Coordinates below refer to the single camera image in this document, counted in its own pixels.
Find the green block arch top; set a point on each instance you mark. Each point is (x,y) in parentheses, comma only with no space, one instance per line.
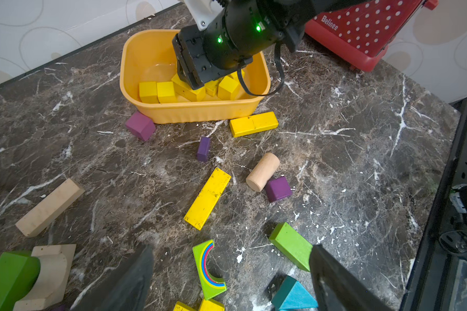
(19,271)

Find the magenta cube near bowl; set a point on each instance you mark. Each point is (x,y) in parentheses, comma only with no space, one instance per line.
(141,126)

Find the natural wood arch block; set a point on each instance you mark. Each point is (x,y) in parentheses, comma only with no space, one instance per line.
(50,286)

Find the natural wood cylinder block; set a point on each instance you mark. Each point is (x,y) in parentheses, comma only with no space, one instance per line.
(263,172)

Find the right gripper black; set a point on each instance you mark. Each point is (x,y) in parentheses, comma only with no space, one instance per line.
(228,44)

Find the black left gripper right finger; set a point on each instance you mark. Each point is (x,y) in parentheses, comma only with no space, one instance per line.
(327,271)

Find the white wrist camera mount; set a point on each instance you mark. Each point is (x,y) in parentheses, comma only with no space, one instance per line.
(203,11)

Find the small yellow cube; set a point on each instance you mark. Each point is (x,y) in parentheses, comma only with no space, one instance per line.
(228,89)

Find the purple block near bowl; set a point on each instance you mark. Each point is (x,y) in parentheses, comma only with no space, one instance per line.
(203,149)

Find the yellow plastic bowl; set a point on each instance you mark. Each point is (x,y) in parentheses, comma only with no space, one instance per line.
(149,56)

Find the green upright block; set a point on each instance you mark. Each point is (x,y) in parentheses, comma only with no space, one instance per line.
(293,245)

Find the green rainbow arch block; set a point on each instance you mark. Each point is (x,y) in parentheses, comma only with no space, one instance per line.
(211,286)

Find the natural wood flat block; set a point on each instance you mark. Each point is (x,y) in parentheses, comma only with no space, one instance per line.
(51,207)

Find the purple cube block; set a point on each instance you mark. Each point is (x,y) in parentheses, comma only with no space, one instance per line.
(278,189)

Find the small teal triangle block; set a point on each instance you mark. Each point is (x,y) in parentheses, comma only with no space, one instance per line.
(292,295)

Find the yellow blocks near bowl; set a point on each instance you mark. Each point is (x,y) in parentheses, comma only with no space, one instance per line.
(253,124)

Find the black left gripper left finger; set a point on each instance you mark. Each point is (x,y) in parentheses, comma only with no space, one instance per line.
(126,288)

